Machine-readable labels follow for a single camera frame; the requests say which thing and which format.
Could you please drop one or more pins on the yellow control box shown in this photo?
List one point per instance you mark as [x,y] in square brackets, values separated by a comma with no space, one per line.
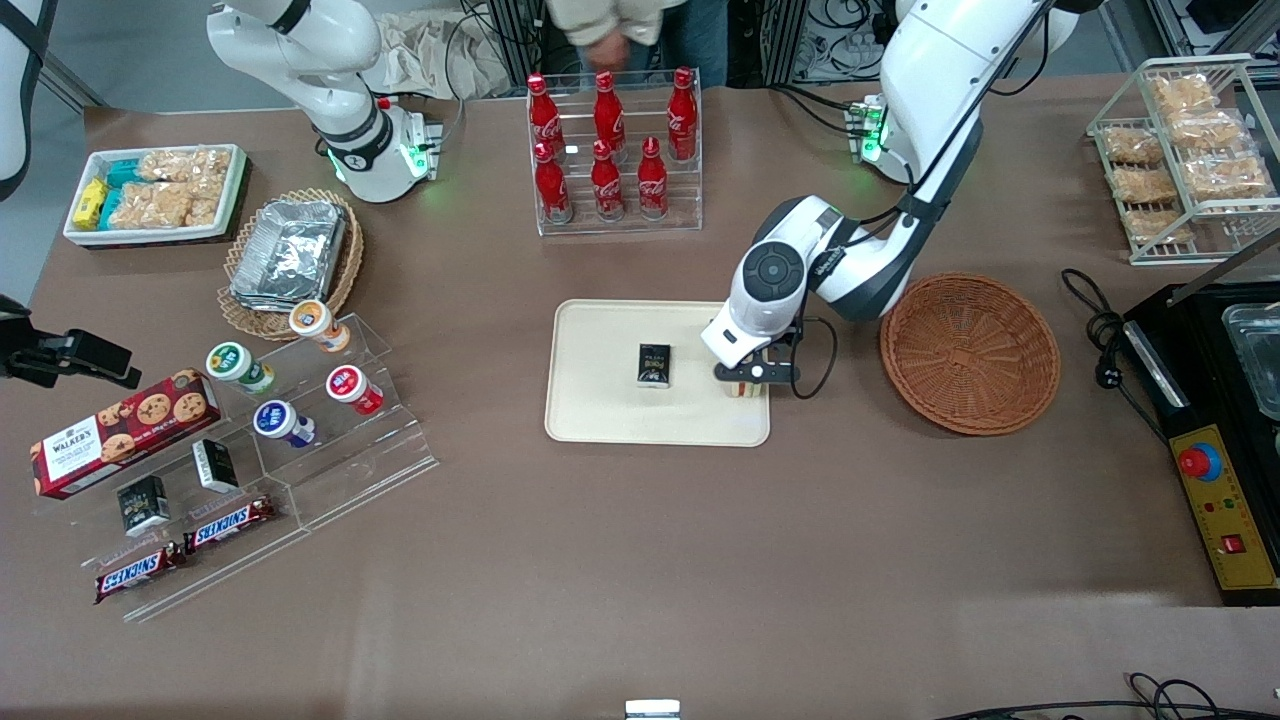
[1225,520]

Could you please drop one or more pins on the red Walkers cookie box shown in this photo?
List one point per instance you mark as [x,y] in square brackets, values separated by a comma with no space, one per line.
[120,435]

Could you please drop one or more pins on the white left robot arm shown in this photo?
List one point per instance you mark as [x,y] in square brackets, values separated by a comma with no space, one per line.
[930,80]

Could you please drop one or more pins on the light wicker basket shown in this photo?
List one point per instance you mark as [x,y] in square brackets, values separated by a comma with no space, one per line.
[250,325]

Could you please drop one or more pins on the blue lid cup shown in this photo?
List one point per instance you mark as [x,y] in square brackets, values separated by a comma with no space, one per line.
[273,418]

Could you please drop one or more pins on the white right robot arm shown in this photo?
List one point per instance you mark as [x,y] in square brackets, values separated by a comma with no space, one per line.
[350,110]

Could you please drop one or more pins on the clear glass tray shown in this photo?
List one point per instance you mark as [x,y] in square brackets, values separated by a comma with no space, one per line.
[1255,360]

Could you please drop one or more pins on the cream plastic tray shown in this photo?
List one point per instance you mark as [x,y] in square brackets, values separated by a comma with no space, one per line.
[600,400]

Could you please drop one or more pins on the white rectangular bin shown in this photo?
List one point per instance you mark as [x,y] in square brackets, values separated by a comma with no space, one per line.
[238,170]

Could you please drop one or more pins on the beige crumpled bag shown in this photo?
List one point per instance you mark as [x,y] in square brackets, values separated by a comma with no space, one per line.
[440,55]

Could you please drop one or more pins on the person in blue jeans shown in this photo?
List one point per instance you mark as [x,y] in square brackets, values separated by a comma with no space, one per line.
[705,30]

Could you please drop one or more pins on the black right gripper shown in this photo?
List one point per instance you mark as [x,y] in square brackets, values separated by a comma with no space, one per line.
[40,355]

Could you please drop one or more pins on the yellow snack packet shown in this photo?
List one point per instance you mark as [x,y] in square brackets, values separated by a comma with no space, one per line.
[90,205]

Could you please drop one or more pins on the orange lid cup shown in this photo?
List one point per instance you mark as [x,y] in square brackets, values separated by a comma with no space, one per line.
[312,320]

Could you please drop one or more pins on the teal snack packet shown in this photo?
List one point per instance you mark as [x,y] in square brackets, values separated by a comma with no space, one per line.
[111,210]
[123,173]

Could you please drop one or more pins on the clear acrylic bottle rack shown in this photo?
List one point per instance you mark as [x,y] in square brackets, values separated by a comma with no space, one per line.
[680,215]

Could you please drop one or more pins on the triangle sandwich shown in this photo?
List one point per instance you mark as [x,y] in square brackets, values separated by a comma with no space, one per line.
[745,390]

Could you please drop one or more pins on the cream sleeved forearm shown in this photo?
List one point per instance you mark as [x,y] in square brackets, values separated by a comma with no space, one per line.
[600,15]

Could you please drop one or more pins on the Snickers bar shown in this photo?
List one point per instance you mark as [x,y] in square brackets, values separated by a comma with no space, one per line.
[140,573]
[228,525]

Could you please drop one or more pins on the red cola bottle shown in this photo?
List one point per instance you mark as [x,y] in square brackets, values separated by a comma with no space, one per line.
[652,185]
[609,115]
[551,190]
[682,120]
[545,125]
[607,188]

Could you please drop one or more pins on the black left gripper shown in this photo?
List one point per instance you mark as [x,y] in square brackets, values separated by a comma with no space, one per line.
[786,339]

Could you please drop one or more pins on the red lid cup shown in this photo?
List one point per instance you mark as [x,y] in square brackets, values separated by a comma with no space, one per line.
[347,383]

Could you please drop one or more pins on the small black box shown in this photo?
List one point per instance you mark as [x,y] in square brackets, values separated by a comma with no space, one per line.
[215,466]
[143,505]
[655,365]

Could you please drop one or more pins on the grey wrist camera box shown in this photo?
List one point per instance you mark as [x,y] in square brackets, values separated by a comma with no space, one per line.
[740,373]

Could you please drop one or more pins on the black table appliance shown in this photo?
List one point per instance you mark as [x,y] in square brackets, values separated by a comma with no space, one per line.
[1155,380]

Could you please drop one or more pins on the rice cracker pack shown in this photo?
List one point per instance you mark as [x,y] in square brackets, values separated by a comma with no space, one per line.
[1183,93]
[1228,177]
[185,163]
[1207,130]
[165,205]
[1158,225]
[1145,185]
[1133,146]

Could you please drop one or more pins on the green lid cup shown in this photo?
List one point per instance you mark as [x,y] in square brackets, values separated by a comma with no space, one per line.
[230,362]

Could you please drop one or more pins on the clear acrylic stepped display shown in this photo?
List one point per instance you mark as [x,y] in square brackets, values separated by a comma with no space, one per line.
[350,470]

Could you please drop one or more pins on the person's bare hand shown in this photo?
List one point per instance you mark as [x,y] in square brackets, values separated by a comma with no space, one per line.
[607,50]

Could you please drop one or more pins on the brown round wicker basket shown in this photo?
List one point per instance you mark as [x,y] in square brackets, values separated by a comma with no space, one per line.
[970,350]

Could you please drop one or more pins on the stack of foil trays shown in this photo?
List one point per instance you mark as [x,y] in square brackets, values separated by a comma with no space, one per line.
[290,255]

